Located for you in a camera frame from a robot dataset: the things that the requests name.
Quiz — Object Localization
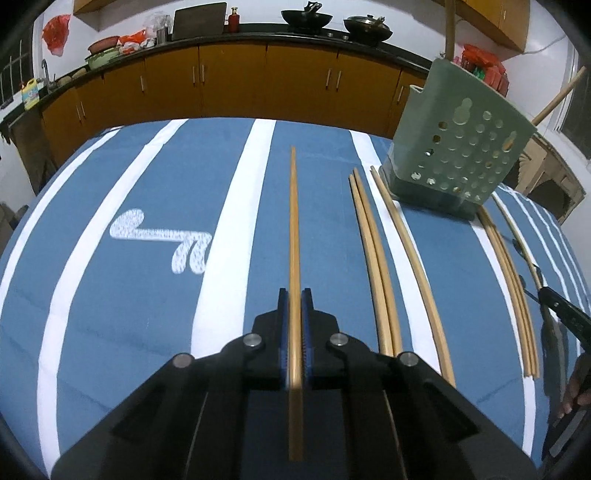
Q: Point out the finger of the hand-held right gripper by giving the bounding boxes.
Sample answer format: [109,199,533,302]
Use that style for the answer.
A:
[538,286,591,350]

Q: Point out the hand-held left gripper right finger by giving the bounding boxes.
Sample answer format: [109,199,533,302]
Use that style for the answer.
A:
[301,287,539,480]

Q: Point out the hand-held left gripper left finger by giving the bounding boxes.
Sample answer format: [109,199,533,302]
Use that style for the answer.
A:
[51,287,291,480]

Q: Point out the wooden chopstick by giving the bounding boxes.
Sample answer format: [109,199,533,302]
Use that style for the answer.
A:
[353,167,404,357]
[480,207,541,380]
[530,67,588,127]
[370,166,457,388]
[492,193,544,291]
[287,146,306,463]
[443,0,458,60]
[476,208,535,379]
[348,174,394,357]

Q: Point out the green perforated utensil holder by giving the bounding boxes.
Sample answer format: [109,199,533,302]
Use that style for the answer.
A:
[379,58,539,221]

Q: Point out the person's right hand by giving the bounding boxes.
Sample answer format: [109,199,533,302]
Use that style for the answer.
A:
[560,353,591,419]

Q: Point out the blue white striped tablecloth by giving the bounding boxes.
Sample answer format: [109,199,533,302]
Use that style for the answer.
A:
[0,117,591,478]

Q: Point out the carved wooden side table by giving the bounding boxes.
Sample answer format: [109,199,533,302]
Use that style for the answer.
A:
[515,131,585,224]

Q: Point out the window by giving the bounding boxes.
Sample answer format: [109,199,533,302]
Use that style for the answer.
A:
[556,44,591,160]

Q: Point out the orange lower kitchen cabinets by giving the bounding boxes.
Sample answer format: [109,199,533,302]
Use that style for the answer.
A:
[41,38,428,162]

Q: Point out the stack of red packets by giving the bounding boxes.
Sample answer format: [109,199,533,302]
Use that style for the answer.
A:
[455,43,510,97]

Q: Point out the black kitchen countertop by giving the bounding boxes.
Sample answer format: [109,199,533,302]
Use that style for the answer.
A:
[0,22,432,130]

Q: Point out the black wok with lid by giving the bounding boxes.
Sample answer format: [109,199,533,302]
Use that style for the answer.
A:
[343,15,394,45]

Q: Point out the dark cloth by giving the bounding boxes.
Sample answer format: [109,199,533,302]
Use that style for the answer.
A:
[8,110,58,197]

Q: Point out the dark cutting board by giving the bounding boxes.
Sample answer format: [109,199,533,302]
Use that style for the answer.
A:
[171,2,228,41]

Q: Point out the clear plastic bag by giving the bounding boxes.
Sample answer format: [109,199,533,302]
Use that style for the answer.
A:
[147,11,174,34]

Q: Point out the red bowl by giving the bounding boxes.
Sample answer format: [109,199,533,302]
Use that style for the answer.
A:
[87,37,122,55]

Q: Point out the yellow detergent bottle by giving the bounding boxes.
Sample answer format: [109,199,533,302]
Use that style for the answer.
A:
[21,78,41,111]

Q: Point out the red plastic bag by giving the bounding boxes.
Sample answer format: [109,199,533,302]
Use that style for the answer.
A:
[41,14,73,57]

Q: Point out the orange upper wall cabinet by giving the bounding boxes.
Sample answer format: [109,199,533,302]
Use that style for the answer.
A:
[431,0,529,52]
[73,0,195,16]

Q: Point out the black wok with handle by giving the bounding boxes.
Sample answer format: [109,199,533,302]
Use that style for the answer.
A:
[281,1,334,32]

